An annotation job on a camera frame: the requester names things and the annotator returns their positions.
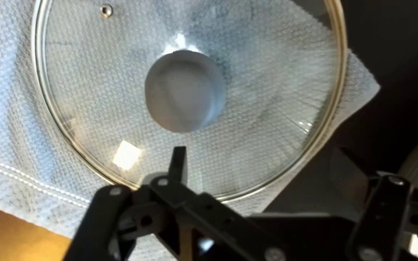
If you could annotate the glass lid with grey knob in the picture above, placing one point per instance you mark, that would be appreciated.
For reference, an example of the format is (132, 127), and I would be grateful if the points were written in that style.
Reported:
(184, 92)

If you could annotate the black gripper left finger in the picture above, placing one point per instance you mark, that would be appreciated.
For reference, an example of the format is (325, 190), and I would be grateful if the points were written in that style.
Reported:
(180, 212)

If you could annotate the light blue towel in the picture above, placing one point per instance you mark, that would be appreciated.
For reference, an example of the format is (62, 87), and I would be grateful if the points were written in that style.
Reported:
(10, 121)

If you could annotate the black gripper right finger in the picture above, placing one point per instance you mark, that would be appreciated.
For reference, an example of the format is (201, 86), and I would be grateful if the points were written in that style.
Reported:
(383, 212)

